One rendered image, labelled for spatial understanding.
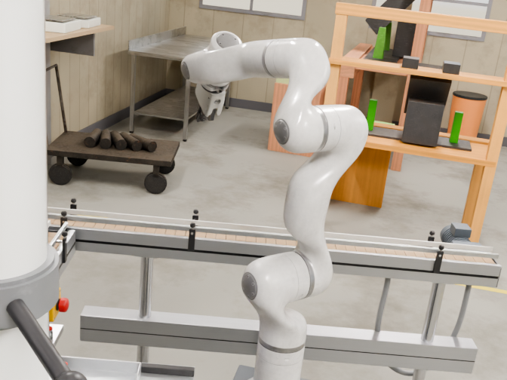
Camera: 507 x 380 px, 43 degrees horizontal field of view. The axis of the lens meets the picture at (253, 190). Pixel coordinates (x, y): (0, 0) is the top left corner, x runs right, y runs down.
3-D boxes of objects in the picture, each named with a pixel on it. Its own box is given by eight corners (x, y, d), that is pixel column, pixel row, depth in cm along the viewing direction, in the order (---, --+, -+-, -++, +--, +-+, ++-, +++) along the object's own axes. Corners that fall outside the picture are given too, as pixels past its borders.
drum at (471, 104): (474, 143, 811) (485, 93, 789) (477, 152, 773) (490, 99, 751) (441, 139, 818) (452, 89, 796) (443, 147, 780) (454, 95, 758)
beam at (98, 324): (79, 341, 260) (79, 315, 255) (84, 330, 267) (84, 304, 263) (471, 374, 264) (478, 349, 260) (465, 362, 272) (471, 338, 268)
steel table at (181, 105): (231, 108, 866) (238, 32, 832) (187, 142, 692) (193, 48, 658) (180, 100, 878) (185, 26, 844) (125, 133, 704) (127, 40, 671)
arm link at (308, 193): (255, 287, 162) (306, 275, 170) (282, 315, 153) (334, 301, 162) (293, 97, 140) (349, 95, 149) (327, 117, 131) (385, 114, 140)
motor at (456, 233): (453, 273, 260) (460, 242, 255) (434, 243, 287) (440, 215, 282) (482, 275, 260) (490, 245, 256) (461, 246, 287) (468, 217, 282)
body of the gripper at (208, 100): (233, 92, 179) (223, 116, 188) (219, 64, 183) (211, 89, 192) (208, 96, 175) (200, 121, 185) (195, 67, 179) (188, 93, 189)
